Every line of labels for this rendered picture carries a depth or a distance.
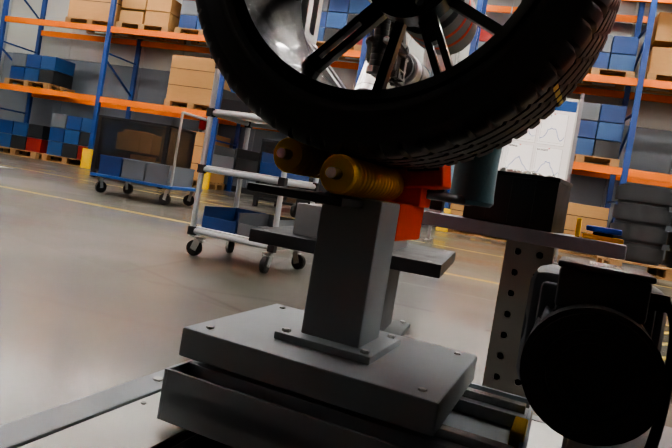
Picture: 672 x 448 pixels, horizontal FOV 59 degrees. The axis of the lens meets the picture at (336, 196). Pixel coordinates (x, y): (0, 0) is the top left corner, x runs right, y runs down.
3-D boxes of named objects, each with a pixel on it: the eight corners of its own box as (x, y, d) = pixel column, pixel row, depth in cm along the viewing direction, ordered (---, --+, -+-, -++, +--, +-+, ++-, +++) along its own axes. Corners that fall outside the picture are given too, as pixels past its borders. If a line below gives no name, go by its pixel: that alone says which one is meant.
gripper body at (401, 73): (398, 77, 143) (411, 87, 154) (404, 41, 143) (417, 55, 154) (369, 74, 146) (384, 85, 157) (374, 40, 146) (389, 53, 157)
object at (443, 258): (297, 296, 243) (309, 224, 242) (443, 328, 227) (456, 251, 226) (234, 322, 185) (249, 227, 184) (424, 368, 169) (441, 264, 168)
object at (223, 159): (179, 254, 301) (210, 60, 299) (225, 251, 340) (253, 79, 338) (270, 276, 280) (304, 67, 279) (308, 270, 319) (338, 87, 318)
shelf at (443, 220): (417, 223, 135) (420, 209, 135) (435, 223, 150) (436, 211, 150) (624, 260, 118) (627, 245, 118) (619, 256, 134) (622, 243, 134)
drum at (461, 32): (380, 26, 110) (393, -49, 110) (411, 57, 130) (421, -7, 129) (455, 30, 105) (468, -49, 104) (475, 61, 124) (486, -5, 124)
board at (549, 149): (422, 241, 682) (450, 74, 679) (427, 239, 731) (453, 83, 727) (558, 266, 642) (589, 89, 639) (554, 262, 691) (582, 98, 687)
